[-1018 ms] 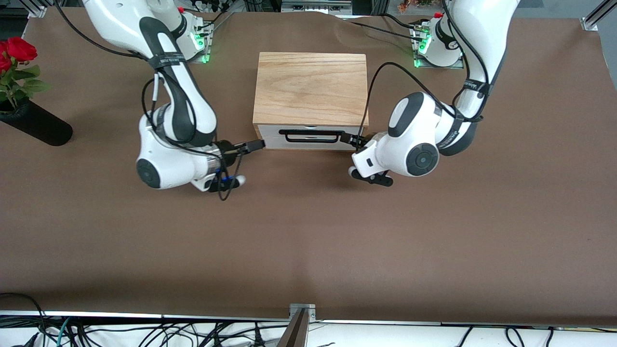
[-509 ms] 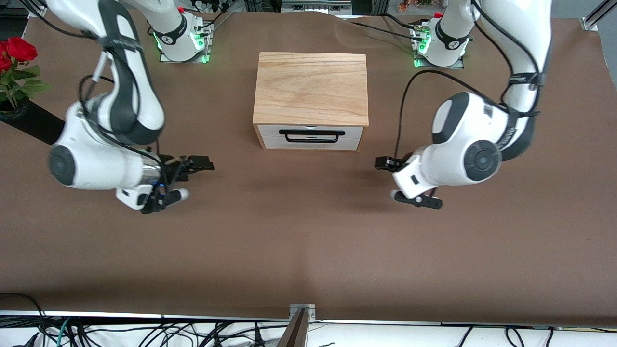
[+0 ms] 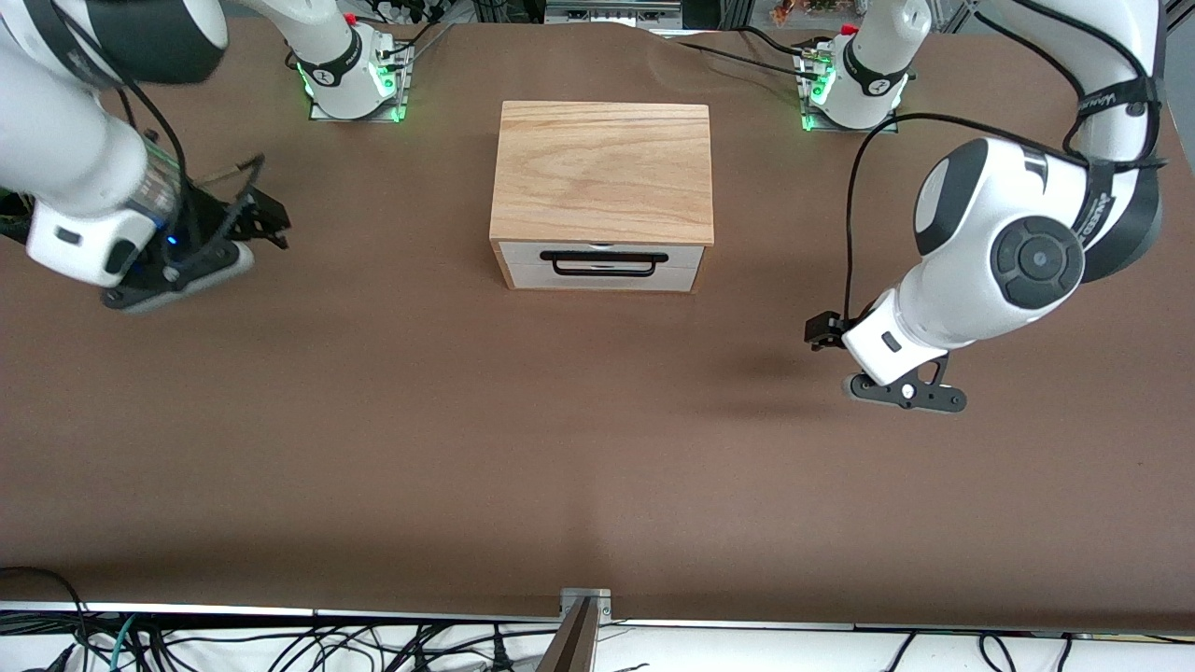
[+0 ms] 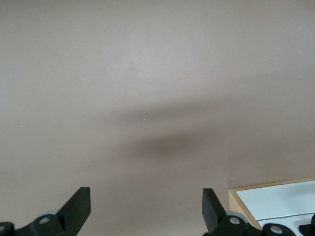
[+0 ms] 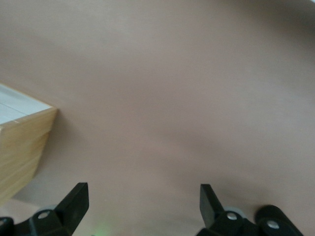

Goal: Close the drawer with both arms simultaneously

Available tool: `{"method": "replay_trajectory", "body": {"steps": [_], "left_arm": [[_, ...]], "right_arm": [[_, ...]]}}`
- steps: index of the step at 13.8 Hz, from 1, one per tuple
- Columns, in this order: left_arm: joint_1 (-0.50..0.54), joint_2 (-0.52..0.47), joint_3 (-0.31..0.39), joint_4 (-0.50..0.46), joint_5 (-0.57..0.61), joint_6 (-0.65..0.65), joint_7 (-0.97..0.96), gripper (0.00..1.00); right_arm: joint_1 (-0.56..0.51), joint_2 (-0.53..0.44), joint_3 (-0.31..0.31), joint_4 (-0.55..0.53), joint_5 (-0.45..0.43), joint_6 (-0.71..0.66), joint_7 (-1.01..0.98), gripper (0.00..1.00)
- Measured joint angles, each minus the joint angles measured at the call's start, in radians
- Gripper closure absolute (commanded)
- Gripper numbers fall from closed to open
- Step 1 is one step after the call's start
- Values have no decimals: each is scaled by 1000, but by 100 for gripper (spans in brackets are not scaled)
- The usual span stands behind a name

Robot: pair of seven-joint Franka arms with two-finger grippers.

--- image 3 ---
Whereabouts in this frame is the white-fronted wooden drawer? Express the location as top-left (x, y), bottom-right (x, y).
top-left (498, 241), bottom-right (707, 289)

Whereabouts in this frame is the wooden drawer cabinet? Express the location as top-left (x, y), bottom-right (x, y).
top-left (489, 101), bottom-right (716, 294)

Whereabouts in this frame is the brown table cover sheet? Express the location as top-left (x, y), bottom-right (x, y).
top-left (0, 14), bottom-right (1195, 636)

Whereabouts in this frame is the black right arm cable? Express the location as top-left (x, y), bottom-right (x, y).
top-left (51, 0), bottom-right (269, 273)

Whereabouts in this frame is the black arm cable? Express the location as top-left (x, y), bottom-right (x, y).
top-left (51, 0), bottom-right (269, 273)
top-left (840, 0), bottom-right (1170, 325)

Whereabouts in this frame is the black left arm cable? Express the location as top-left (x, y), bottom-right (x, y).
top-left (840, 0), bottom-right (1170, 325)

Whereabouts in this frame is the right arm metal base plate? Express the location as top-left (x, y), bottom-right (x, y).
top-left (308, 42), bottom-right (413, 124)

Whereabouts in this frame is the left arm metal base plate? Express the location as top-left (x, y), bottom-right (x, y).
top-left (797, 47), bottom-right (902, 134)

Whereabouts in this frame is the grey base cable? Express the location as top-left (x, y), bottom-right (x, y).
top-left (383, 21), bottom-right (458, 68)

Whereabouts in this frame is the long black base cable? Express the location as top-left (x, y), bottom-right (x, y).
top-left (665, 37), bottom-right (815, 83)

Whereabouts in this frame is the short black base cable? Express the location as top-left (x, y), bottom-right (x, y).
top-left (738, 26), bottom-right (815, 59)

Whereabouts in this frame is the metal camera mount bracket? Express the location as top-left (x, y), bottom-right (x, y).
top-left (537, 588), bottom-right (613, 672)

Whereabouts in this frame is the aluminium frame profile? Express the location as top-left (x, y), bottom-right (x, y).
top-left (543, 0), bottom-right (684, 25)

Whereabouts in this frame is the aluminium table edge rail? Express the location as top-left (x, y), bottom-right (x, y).
top-left (0, 600), bottom-right (1195, 637)

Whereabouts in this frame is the tangled black cable bundle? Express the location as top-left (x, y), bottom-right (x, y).
top-left (0, 566), bottom-right (528, 672)

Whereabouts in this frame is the teal cable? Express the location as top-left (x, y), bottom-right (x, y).
top-left (105, 616), bottom-right (138, 672)

